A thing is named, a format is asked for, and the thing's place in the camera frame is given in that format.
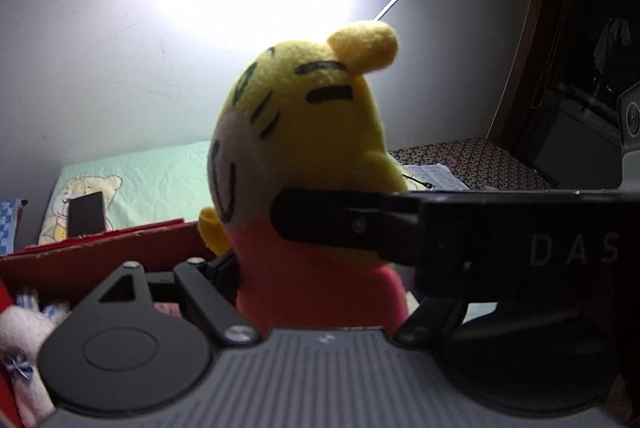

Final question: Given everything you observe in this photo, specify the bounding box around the yellow tiger plush pink shirt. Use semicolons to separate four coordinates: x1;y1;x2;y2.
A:
198;21;409;334

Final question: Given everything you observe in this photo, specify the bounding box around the white printed paper sheet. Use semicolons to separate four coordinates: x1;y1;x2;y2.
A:
402;164;469;191

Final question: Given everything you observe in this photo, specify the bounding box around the dark floral patterned cloth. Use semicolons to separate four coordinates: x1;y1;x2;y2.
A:
390;138;552;191

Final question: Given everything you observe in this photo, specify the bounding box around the cartoon print bed sheet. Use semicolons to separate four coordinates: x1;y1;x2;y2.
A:
38;141;212;245

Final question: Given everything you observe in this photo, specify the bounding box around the red cardboard box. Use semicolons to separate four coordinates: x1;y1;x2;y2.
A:
0;216;214;428

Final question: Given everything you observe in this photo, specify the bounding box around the black smartphone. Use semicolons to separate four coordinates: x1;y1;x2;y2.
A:
67;192;106;237

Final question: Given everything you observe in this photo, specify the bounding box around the black speaker device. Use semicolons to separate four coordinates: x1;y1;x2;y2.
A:
618;82;640;192

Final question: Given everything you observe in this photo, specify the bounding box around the blue white floral towel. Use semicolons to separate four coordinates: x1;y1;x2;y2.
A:
0;198;23;257

